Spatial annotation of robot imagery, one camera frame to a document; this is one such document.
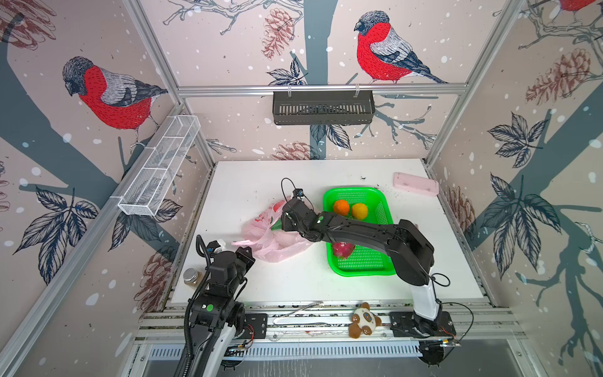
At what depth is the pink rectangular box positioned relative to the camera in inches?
42.9

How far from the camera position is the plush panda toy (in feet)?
2.38

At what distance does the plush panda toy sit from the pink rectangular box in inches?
23.7
